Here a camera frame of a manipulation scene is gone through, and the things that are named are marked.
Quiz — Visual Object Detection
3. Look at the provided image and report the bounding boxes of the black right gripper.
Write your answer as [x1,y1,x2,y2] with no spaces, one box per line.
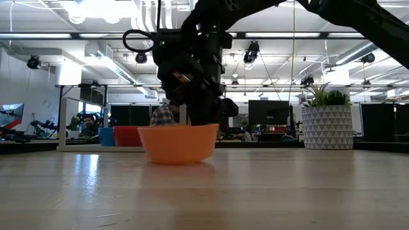
[156,29,240,127]

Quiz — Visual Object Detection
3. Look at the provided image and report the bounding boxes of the orange mini bowl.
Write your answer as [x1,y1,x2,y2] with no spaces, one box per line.
[137,123,220,165]

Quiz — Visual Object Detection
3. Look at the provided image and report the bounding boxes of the person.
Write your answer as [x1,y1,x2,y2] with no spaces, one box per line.
[79,114,100,137]
[150,101,180,126]
[242,124,256,143]

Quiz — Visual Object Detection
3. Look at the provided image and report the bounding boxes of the black flat screen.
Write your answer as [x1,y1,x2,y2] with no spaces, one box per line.
[248,100,291,126]

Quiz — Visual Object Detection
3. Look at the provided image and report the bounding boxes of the black partition panel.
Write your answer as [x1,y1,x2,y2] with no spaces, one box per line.
[360,102,409,144]
[110,104,160,127]

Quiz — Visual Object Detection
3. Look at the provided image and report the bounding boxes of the potted succulent, patterned white pot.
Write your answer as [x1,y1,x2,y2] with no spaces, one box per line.
[301,82,355,151]

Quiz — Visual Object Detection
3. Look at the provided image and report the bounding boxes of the white ceiling box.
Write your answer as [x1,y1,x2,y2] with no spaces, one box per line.
[55,62,83,86]

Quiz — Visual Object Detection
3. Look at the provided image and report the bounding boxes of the grey ceiling pipe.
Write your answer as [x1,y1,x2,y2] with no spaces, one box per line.
[334,40,381,66]

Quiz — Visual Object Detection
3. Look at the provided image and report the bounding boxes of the tilted computer monitor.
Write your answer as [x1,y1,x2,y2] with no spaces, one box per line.
[0,103,25,128]

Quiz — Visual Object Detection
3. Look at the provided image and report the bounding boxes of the black aluminium table frame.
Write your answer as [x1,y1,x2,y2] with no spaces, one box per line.
[0,139,409,155]

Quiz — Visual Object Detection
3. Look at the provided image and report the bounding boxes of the thin black ceiling rail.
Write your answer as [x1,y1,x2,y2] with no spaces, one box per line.
[57,83,409,89]

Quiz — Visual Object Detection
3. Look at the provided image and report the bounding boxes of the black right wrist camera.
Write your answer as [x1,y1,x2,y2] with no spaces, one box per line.
[152,29,194,66]

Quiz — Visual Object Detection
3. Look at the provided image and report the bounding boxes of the black overhead light rail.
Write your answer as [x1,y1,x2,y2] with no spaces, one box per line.
[0,31,409,41]

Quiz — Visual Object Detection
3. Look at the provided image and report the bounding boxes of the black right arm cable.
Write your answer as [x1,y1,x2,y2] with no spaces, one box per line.
[122,0,162,54]

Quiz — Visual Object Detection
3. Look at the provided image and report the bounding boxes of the thin hanging wire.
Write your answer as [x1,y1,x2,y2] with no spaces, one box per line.
[288,0,297,103]

